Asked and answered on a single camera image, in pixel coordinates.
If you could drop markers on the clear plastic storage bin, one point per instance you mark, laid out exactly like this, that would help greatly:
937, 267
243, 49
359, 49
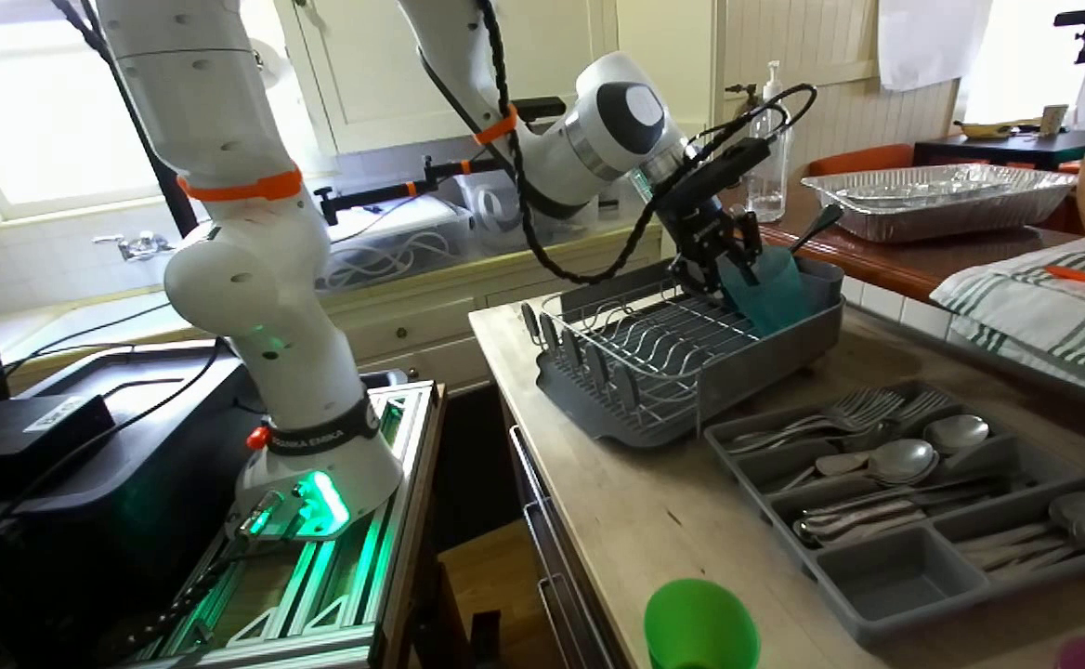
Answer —
432, 241

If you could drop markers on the white hanging towel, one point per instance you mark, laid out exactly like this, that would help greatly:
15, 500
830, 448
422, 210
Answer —
933, 42

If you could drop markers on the black kitchen utensil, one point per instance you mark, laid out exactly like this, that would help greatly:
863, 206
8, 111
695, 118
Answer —
817, 229

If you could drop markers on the steel dish drying rack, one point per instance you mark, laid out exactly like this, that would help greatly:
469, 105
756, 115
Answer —
678, 372

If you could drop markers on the green plastic cup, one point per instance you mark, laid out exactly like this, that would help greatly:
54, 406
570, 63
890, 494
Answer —
702, 625

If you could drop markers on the steel fork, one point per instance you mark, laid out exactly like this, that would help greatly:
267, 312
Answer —
817, 420

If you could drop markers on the aluminium foil tray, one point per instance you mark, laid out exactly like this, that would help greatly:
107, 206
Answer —
937, 199

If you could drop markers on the steel knife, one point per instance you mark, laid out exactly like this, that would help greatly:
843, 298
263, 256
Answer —
861, 516

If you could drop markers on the clear hand sanitizer pump bottle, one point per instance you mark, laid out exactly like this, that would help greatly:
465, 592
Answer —
768, 172

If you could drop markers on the large steel spoon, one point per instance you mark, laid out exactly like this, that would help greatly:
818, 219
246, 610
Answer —
906, 462

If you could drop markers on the striped kitchen cloth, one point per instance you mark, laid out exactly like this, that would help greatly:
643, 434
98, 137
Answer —
1040, 309

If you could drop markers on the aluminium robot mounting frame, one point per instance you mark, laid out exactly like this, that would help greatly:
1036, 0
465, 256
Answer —
321, 582

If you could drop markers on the black controller box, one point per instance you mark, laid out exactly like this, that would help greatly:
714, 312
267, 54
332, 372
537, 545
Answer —
72, 457

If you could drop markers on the grey cutlery tray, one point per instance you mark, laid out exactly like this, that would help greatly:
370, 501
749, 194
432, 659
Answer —
900, 577

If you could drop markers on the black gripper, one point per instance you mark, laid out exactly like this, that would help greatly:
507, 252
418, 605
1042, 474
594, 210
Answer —
708, 225

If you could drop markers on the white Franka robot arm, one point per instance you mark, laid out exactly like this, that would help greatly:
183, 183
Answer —
246, 271

